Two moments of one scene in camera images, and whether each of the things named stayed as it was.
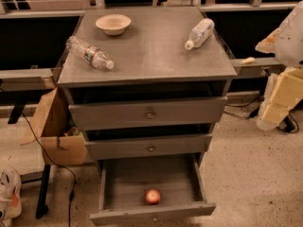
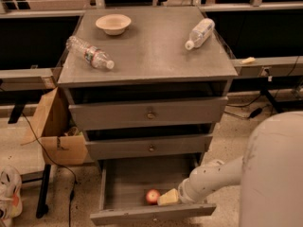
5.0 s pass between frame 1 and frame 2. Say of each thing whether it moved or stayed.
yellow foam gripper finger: moved
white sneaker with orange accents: stayed
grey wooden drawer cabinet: stayed
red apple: stayed
